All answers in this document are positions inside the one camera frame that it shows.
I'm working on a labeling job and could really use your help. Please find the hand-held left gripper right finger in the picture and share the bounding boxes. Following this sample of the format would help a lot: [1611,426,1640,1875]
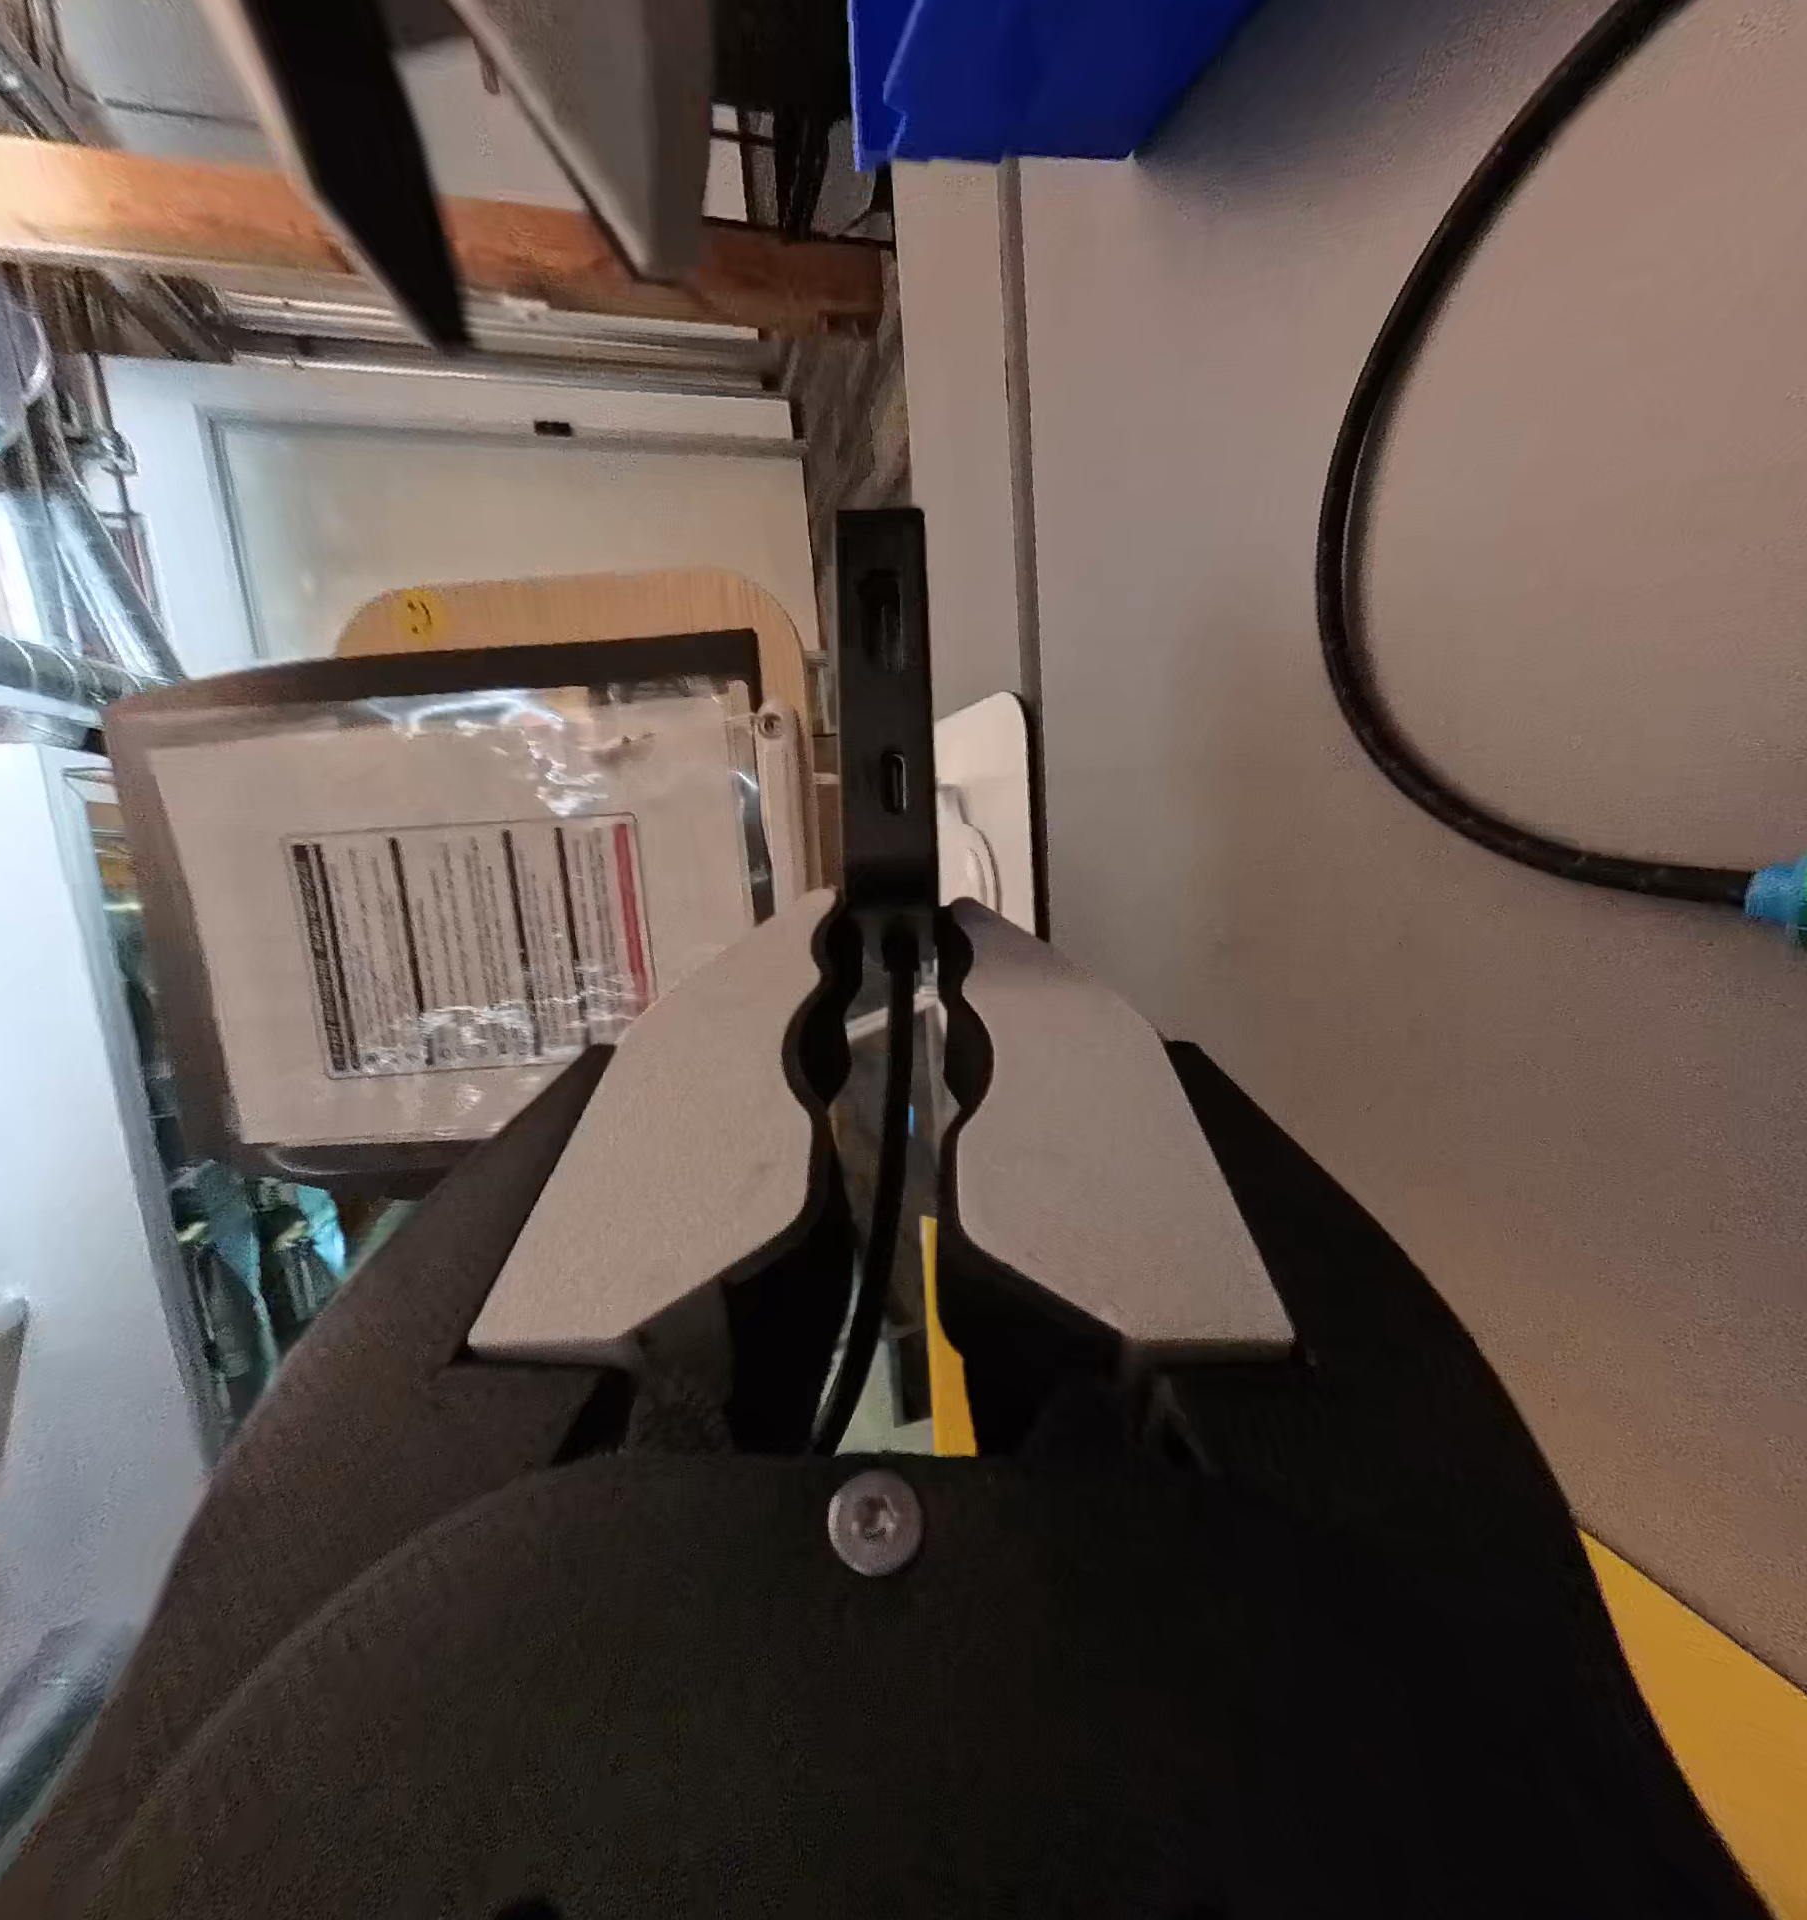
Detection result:
[932,898,1298,1370]

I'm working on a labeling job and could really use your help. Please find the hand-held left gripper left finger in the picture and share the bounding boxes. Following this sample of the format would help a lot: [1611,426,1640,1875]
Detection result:
[465,886,867,1370]

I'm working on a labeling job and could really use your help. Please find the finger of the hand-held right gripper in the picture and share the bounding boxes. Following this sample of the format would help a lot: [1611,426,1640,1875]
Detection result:
[446,0,716,283]
[197,0,472,356]

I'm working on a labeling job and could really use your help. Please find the black adapter hub with cable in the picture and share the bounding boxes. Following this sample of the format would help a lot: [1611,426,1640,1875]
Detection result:
[810,507,940,1458]

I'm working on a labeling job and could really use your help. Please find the black hdmi cable green plugs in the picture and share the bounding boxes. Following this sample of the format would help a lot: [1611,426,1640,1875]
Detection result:
[1317,0,1807,964]

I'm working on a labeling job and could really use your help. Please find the wooden ceiling beam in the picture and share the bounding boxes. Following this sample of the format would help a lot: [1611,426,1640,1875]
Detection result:
[0,128,887,343]

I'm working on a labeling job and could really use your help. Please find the blue plastic bin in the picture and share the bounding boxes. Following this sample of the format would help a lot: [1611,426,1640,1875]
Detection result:
[850,0,1269,171]

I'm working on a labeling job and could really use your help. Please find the white plastic holder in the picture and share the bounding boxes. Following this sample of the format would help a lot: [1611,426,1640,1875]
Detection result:
[932,690,1050,939]

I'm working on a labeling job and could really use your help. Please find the laminated instruction sheet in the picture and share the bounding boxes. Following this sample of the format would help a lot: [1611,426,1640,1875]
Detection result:
[146,684,762,1150]

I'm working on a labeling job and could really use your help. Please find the yellow plastic bin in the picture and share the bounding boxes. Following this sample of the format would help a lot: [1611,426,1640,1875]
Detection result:
[919,1212,1807,1920]

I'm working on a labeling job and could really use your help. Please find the clear acrylic sign bracket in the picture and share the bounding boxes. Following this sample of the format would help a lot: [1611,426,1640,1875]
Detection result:
[720,693,830,917]

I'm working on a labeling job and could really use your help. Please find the silver insulated duct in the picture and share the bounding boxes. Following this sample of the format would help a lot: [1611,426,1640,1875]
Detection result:
[0,606,185,710]

